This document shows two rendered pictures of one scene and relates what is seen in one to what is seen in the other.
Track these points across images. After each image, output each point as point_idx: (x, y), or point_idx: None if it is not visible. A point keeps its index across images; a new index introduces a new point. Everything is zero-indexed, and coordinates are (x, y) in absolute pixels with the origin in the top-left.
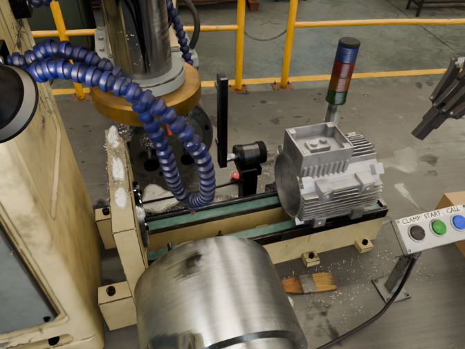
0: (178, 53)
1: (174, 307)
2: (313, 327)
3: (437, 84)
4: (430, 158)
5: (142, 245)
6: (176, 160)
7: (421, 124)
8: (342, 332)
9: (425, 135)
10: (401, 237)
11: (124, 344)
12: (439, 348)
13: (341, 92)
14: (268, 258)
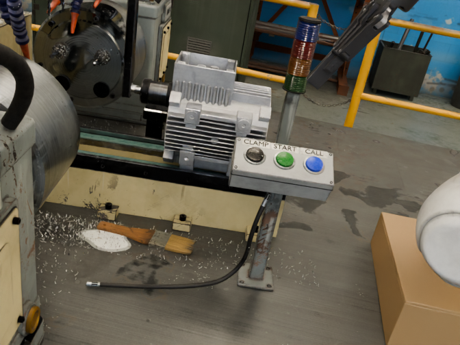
0: (140, 1)
1: None
2: (132, 271)
3: (343, 31)
4: (411, 204)
5: None
6: (88, 87)
7: (315, 68)
8: None
9: (320, 83)
10: (234, 153)
11: None
12: (267, 340)
13: (296, 77)
14: (64, 102)
